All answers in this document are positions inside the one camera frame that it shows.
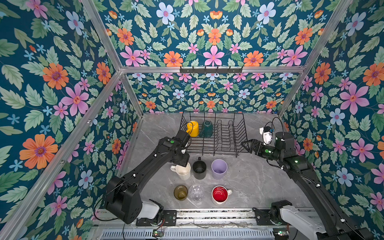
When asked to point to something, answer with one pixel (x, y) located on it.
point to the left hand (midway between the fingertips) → (184, 158)
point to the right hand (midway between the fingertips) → (246, 144)
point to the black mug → (199, 169)
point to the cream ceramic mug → (183, 172)
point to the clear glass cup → (196, 192)
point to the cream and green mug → (207, 129)
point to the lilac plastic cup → (219, 167)
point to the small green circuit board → (156, 233)
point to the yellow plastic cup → (193, 128)
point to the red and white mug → (220, 194)
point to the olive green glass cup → (180, 192)
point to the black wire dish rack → (229, 131)
